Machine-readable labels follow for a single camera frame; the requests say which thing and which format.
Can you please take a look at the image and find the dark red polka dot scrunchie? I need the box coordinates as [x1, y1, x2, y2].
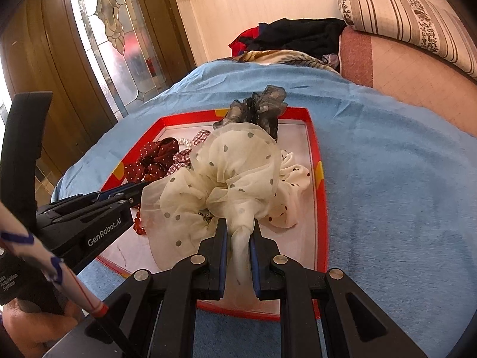
[123, 138, 179, 183]

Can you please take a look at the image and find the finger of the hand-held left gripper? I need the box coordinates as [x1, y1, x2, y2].
[72, 190, 129, 204]
[56, 182, 150, 224]

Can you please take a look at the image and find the beige floral cloth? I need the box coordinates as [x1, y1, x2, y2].
[233, 49, 340, 73]

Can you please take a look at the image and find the cream sheer polka dot scrunchie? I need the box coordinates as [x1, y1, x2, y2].
[142, 121, 282, 299]

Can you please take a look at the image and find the pile of dark clothes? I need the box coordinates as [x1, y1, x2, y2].
[246, 18, 348, 60]

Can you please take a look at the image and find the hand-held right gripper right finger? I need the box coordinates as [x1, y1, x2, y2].
[249, 219, 429, 358]

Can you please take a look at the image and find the red box with white inside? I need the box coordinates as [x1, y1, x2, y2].
[97, 107, 329, 321]

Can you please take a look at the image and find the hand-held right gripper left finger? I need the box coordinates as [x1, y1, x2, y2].
[84, 218, 229, 358]

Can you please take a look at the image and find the wooden door with glass panel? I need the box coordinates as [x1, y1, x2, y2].
[0, 0, 196, 209]

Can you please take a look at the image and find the blue blanket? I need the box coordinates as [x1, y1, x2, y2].
[50, 61, 477, 358]

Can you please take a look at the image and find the reddish bead bracelet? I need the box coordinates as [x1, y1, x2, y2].
[133, 172, 157, 236]

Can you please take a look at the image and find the lilac patterned cloth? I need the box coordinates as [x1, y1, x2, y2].
[321, 53, 340, 71]

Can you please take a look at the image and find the person's left hand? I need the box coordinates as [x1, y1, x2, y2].
[0, 298, 86, 358]

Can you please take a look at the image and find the white wrapped cable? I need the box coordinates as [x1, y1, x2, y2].
[0, 231, 150, 358]

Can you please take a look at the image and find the red white plaid scrunchie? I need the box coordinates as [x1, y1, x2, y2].
[168, 129, 211, 176]

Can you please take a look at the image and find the red cloth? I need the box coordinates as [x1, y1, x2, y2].
[228, 27, 259, 57]

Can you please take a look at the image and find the pink sofa bolster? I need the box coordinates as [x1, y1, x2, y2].
[338, 26, 477, 138]

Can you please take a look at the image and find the striped floral pillow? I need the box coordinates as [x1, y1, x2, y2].
[336, 0, 477, 83]

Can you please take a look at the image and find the dark sheer organza scrunchie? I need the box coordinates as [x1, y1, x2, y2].
[213, 85, 287, 142]

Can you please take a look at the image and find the white cherry print scrunchie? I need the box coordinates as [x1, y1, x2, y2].
[266, 149, 311, 229]

